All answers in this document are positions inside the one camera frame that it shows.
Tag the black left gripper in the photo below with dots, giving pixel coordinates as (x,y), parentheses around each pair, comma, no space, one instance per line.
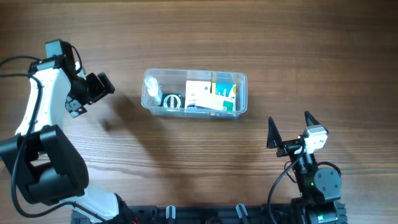
(101,84)

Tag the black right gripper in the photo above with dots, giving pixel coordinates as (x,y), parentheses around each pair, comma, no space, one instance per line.
(292,146)

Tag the small clear white bottle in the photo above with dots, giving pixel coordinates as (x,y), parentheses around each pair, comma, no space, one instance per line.
(153,89)

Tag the blue VapoDrops lozenge box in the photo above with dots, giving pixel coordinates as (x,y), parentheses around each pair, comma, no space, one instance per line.
(224,89)

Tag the white green medicine box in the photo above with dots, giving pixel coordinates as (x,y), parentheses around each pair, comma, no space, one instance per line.
(215,102)

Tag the green Zam-Buk ointment box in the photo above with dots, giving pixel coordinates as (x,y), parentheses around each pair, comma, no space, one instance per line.
(172,101)

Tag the white Hansaplast plaster box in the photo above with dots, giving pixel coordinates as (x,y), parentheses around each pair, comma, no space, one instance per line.
(194,89)

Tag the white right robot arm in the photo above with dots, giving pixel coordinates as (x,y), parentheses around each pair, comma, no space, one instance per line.
(319,183)

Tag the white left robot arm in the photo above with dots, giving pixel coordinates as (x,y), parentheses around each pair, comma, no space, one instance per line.
(44,165)

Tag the clear plastic container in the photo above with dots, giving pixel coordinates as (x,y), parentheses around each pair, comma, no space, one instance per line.
(174,81)

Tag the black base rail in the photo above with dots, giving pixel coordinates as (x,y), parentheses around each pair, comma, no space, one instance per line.
(283,213)

